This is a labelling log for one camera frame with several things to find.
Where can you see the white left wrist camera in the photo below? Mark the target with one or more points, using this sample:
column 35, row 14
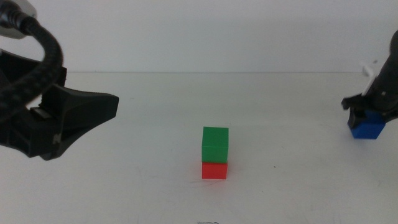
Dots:
column 12, row 34

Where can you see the blue cube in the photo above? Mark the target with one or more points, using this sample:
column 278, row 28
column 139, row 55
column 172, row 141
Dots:
column 368, row 129

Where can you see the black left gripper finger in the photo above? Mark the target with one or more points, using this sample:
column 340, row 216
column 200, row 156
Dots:
column 87, row 109

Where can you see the red cube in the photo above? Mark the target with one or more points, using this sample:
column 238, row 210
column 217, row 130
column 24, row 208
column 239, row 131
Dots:
column 214, row 171

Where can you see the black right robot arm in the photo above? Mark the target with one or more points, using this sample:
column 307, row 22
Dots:
column 388, row 81

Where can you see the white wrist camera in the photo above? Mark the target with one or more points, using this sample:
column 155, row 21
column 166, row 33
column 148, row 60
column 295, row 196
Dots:
column 369, row 84
column 12, row 34

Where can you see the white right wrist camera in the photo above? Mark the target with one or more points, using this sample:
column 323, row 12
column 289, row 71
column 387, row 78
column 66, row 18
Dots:
column 369, row 84

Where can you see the green cube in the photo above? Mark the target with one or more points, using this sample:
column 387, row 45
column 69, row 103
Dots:
column 215, row 144

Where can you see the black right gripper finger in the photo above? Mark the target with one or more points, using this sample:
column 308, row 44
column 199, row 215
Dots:
column 356, row 114
column 391, row 117

